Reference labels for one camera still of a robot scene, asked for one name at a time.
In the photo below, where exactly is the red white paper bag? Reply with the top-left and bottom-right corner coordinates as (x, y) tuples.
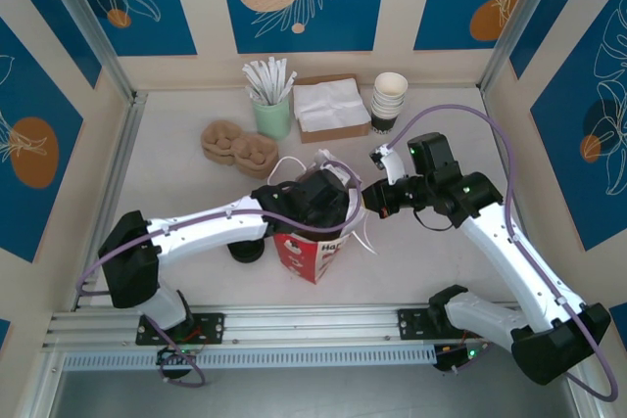
(266, 148), (378, 286)

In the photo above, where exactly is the brown cardboard napkin box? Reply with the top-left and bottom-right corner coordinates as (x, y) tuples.
(292, 73), (372, 145)

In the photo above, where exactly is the black print paper cup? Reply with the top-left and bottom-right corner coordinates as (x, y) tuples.
(370, 112), (399, 136)

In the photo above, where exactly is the white paper cup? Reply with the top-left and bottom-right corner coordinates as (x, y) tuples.
(373, 71), (410, 102)
(371, 94), (406, 110)
(370, 102), (404, 118)

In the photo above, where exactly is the mint green straw holder cup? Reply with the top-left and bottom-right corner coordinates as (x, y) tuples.
(252, 94), (294, 142)

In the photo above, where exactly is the white paper napkin stack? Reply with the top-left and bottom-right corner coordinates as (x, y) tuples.
(293, 79), (371, 131)

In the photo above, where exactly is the black cup lid stack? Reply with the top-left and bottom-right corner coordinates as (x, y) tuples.
(228, 240), (265, 264)

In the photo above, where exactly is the grey metal shelf panel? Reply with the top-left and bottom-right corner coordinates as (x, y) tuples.
(48, 368), (589, 418)

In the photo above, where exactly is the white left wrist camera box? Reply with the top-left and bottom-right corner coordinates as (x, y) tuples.
(328, 163), (362, 190)

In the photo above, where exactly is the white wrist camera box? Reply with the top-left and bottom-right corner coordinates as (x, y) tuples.
(328, 163), (362, 190)
(370, 143), (409, 187)

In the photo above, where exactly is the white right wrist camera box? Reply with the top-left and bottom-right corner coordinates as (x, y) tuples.
(370, 143), (409, 187)

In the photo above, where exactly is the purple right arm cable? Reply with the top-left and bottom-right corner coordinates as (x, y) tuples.
(391, 103), (619, 402)

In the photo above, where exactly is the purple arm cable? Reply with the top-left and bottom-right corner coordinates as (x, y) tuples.
(391, 103), (619, 402)
(75, 163), (362, 388)

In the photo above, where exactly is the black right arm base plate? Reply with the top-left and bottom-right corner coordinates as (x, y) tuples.
(397, 307), (489, 341)

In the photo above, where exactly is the aluminium frame rail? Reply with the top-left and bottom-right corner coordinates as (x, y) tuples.
(41, 301), (587, 353)

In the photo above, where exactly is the white slotted cable duct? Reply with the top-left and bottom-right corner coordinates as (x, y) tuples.
(62, 345), (438, 371)

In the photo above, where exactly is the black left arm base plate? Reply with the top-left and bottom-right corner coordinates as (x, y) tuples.
(135, 312), (225, 346)

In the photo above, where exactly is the aluminium frame post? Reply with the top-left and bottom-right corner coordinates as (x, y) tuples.
(36, 0), (136, 104)
(478, 0), (562, 92)

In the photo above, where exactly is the aluminium side rail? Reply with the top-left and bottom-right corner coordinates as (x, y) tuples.
(72, 92), (148, 311)

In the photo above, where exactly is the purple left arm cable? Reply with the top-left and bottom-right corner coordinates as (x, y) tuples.
(75, 163), (362, 388)

